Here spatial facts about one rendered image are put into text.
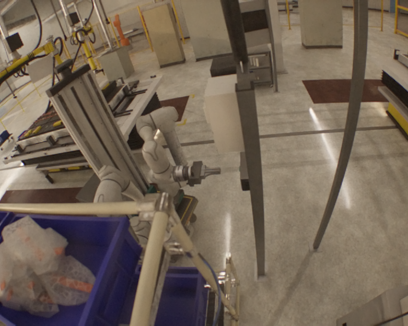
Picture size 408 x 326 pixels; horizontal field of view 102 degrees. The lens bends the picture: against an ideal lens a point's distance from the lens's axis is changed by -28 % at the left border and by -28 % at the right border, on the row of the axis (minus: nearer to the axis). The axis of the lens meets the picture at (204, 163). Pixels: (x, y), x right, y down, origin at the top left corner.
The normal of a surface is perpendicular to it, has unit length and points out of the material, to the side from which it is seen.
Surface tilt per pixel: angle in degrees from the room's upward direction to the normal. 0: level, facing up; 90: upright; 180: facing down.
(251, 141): 90
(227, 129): 90
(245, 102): 90
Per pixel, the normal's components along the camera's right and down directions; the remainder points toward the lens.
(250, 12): 0.29, 0.54
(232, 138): -0.11, 0.69
